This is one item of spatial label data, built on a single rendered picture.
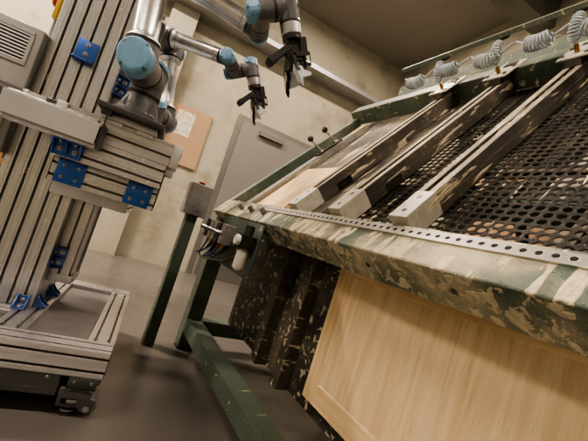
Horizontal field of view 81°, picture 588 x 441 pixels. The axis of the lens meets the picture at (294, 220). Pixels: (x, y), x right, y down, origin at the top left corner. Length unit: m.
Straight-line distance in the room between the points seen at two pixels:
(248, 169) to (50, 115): 3.51
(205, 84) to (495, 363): 4.39
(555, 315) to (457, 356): 0.38
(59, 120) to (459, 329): 1.30
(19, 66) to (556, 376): 1.82
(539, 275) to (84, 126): 1.24
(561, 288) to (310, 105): 4.68
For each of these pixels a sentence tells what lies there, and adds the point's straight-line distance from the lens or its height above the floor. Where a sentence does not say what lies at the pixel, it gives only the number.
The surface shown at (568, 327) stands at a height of 0.79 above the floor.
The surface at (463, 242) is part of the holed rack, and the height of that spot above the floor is 0.89.
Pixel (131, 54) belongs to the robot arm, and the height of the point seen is 1.20.
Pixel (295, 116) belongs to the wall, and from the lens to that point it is 5.00.
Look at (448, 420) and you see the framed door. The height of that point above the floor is 0.49.
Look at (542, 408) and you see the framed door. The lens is 0.92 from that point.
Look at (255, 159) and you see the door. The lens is 4.66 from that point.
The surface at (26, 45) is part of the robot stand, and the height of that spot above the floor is 1.16.
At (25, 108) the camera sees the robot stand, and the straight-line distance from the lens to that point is 1.34.
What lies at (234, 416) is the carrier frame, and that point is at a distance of 1.41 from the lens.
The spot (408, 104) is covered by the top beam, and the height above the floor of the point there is 1.77.
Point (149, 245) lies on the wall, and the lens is 4.56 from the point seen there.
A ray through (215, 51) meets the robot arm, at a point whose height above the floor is 1.59.
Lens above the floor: 0.78
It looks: 4 degrees up
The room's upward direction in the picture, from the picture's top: 18 degrees clockwise
